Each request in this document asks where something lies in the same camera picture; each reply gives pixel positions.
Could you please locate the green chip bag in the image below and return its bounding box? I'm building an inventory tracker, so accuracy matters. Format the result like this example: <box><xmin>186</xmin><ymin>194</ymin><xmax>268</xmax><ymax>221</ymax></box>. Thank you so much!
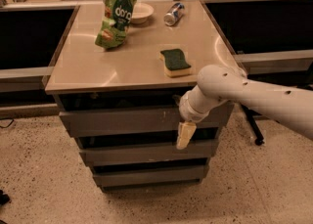
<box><xmin>95</xmin><ymin>0</ymin><xmax>137</xmax><ymax>49</ymax></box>

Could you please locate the black object on floor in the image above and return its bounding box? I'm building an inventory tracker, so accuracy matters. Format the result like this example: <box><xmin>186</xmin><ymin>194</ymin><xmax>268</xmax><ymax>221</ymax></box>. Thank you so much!
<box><xmin>0</xmin><ymin>190</ymin><xmax>10</xmax><ymax>205</ymax></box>

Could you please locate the green yellow sponge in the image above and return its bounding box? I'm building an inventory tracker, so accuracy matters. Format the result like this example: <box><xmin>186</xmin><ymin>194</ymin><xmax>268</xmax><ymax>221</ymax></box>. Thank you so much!
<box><xmin>159</xmin><ymin>49</ymin><xmax>192</xmax><ymax>77</ymax></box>

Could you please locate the grey drawer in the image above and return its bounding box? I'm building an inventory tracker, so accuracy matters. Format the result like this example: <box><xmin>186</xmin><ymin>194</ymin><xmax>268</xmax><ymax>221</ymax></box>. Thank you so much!
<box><xmin>80</xmin><ymin>139</ymin><xmax>218</xmax><ymax>166</ymax></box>
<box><xmin>93</xmin><ymin>165</ymin><xmax>208</xmax><ymax>188</ymax></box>
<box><xmin>59</xmin><ymin>101</ymin><xmax>235</xmax><ymax>139</ymax></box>

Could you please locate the grey middle drawer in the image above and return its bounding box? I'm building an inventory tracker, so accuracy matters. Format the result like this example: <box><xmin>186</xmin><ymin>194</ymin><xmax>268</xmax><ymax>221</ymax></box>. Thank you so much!
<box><xmin>80</xmin><ymin>139</ymin><xmax>218</xmax><ymax>166</ymax></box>

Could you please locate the grey drawer cabinet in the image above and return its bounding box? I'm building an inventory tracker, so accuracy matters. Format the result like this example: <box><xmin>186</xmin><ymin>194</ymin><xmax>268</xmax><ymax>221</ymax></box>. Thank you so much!
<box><xmin>45</xmin><ymin>1</ymin><xmax>236</xmax><ymax>176</ymax></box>

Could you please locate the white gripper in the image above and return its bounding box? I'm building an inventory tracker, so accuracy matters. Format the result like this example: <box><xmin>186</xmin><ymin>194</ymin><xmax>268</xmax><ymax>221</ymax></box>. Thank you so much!
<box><xmin>176</xmin><ymin>86</ymin><xmax>225</xmax><ymax>150</ymax></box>

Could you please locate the black table leg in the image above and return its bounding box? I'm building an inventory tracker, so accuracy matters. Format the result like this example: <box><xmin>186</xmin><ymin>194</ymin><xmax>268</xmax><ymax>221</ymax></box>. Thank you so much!
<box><xmin>242</xmin><ymin>106</ymin><xmax>264</xmax><ymax>146</ymax></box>

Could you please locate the grey bottom drawer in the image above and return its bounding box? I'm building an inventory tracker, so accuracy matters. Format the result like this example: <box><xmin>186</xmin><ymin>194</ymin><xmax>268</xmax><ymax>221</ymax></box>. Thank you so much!
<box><xmin>93</xmin><ymin>165</ymin><xmax>208</xmax><ymax>188</ymax></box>

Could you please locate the white bowl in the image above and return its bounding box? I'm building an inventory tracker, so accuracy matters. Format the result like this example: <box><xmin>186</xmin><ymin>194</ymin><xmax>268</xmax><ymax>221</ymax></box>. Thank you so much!
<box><xmin>131</xmin><ymin>3</ymin><xmax>154</xmax><ymax>24</ymax></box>

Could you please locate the grey top drawer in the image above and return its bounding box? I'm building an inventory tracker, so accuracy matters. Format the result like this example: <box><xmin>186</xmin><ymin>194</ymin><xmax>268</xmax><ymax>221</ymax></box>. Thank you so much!
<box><xmin>59</xmin><ymin>101</ymin><xmax>235</xmax><ymax>139</ymax></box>

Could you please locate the silver soda can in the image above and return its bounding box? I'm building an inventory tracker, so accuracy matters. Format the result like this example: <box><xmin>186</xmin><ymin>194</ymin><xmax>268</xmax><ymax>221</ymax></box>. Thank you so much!
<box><xmin>163</xmin><ymin>2</ymin><xmax>185</xmax><ymax>26</ymax></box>

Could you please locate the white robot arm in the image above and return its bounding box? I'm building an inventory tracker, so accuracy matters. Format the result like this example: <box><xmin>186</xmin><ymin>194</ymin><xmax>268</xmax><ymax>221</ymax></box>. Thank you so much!
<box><xmin>176</xmin><ymin>65</ymin><xmax>313</xmax><ymax>150</ymax></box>

